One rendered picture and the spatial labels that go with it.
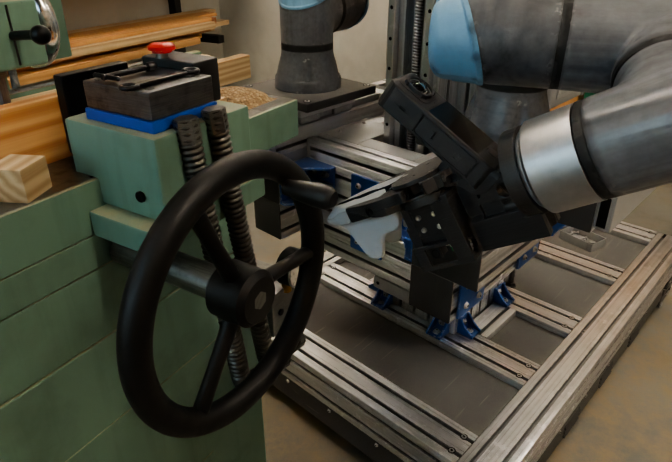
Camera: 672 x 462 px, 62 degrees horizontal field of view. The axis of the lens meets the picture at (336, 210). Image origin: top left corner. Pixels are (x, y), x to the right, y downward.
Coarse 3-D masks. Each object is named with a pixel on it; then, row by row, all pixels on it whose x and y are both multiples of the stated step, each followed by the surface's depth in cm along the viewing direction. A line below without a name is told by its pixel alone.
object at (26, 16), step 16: (0, 0) 58; (16, 0) 59; (32, 0) 60; (0, 16) 58; (16, 16) 59; (32, 16) 61; (0, 32) 58; (0, 48) 59; (16, 48) 60; (32, 48) 62; (0, 64) 59; (16, 64) 60; (32, 64) 62
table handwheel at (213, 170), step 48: (192, 192) 46; (144, 240) 44; (144, 288) 43; (192, 288) 57; (240, 288) 53; (144, 336) 44; (288, 336) 65; (144, 384) 45; (240, 384) 61; (192, 432) 52
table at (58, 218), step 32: (256, 128) 80; (288, 128) 87; (64, 160) 64; (64, 192) 56; (96, 192) 59; (256, 192) 68; (0, 224) 51; (32, 224) 54; (64, 224) 57; (96, 224) 59; (128, 224) 56; (0, 256) 52; (32, 256) 55
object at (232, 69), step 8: (232, 56) 97; (240, 56) 97; (248, 56) 99; (224, 64) 94; (232, 64) 96; (240, 64) 97; (248, 64) 99; (224, 72) 94; (232, 72) 96; (240, 72) 98; (248, 72) 100; (224, 80) 95; (232, 80) 97; (240, 80) 98
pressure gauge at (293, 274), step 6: (282, 252) 87; (288, 252) 87; (282, 258) 86; (294, 270) 87; (282, 276) 86; (288, 276) 85; (294, 276) 87; (282, 282) 87; (288, 282) 86; (294, 282) 87; (288, 288) 90; (294, 288) 88
